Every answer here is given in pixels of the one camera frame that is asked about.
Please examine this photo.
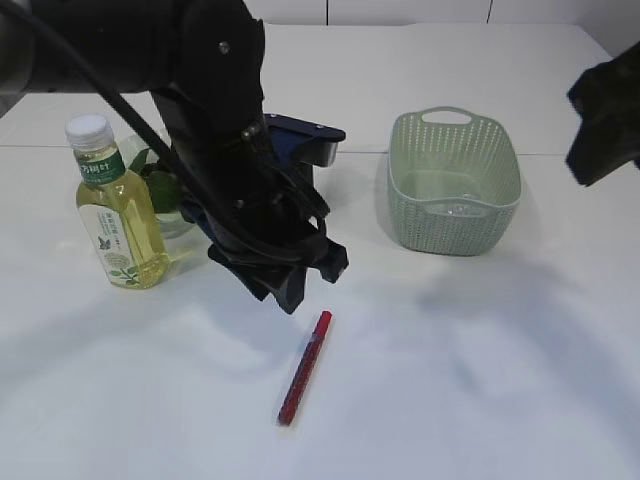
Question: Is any purple artificial grape bunch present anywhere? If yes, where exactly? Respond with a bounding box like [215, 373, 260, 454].
[129, 148, 183, 214]

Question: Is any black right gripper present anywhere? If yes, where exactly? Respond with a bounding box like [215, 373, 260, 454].
[566, 43, 639, 186]

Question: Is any green woven plastic basket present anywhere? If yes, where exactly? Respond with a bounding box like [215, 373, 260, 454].
[387, 107, 522, 257]

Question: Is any black mesh pen holder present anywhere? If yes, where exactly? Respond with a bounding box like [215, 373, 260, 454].
[294, 162, 314, 188]

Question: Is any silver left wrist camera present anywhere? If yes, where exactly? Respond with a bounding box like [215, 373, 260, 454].
[265, 113, 346, 168]

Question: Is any yellow tea bottle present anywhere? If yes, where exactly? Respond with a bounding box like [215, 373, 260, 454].
[65, 114, 170, 290]

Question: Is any red glitter pen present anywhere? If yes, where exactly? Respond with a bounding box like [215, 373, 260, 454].
[277, 311, 333, 427]

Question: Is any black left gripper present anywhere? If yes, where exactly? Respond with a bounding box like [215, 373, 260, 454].
[207, 199, 350, 316]

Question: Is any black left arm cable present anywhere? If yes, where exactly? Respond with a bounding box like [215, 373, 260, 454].
[0, 0, 331, 261]

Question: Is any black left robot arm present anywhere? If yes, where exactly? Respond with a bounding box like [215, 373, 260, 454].
[1, 1, 348, 312]

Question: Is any clear plastic sheet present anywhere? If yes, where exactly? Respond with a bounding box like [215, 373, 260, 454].
[427, 198, 490, 218]

